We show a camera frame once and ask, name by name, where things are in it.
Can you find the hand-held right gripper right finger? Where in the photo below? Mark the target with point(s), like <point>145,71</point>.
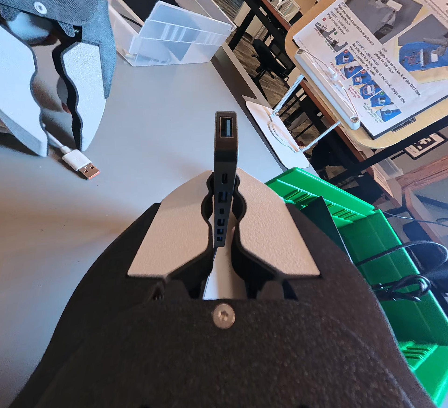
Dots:
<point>273,236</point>

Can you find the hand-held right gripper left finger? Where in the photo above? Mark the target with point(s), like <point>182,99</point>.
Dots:
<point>175,236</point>

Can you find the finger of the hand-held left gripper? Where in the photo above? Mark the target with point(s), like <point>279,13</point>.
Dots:
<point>14,93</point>
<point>89,93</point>

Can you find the grey usb hub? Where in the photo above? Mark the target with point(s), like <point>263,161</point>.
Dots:
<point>225,156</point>

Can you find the clear plastic bin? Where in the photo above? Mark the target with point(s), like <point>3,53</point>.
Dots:
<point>182,37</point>

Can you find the green plastic bin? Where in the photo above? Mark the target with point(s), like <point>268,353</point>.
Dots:
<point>385,240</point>

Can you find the black bin divider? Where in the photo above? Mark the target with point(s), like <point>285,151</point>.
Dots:
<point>325,222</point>

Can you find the square black-white marker tag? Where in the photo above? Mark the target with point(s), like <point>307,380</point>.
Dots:
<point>425,145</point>

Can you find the black office chair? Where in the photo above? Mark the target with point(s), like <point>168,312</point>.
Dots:
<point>266,54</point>

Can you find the printed instruction sheet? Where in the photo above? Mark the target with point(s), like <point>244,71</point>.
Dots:
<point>385,47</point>

